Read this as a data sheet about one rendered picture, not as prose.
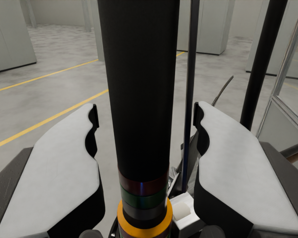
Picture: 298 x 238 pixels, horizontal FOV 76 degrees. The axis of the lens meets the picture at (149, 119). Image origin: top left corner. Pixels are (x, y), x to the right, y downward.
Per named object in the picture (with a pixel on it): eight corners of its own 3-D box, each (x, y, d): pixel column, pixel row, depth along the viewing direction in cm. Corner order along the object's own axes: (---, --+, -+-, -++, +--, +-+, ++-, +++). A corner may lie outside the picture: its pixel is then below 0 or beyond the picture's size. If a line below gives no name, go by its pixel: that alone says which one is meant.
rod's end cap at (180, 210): (180, 208, 20) (182, 196, 19) (192, 225, 18) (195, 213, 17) (163, 217, 19) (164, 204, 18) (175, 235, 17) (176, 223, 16)
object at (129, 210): (153, 175, 16) (153, 165, 16) (176, 208, 14) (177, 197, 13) (116, 191, 15) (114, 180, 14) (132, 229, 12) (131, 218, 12)
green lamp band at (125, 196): (153, 164, 16) (153, 153, 15) (177, 196, 13) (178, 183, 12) (114, 179, 14) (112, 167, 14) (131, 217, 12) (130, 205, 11)
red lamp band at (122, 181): (153, 152, 15) (154, 140, 14) (178, 182, 12) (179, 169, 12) (112, 166, 14) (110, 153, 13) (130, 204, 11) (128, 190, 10)
